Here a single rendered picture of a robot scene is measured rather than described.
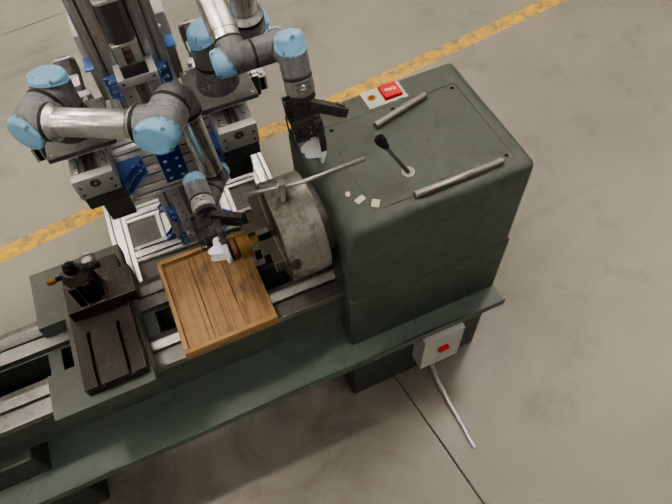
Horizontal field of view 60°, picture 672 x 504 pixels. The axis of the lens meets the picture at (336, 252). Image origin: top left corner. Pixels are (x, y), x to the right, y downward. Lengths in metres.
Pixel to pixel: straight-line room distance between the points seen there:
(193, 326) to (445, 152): 0.94
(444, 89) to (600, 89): 2.20
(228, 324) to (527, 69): 2.77
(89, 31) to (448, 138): 1.19
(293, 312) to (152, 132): 0.70
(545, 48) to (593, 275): 1.69
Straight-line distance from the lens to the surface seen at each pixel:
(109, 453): 2.24
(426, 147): 1.76
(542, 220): 3.26
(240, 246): 1.75
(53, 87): 2.00
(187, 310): 1.95
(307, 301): 1.91
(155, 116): 1.70
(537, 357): 2.87
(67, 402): 1.91
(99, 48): 2.17
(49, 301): 2.09
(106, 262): 2.03
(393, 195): 1.64
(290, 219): 1.65
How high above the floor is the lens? 2.55
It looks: 57 degrees down
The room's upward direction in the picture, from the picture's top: 5 degrees counter-clockwise
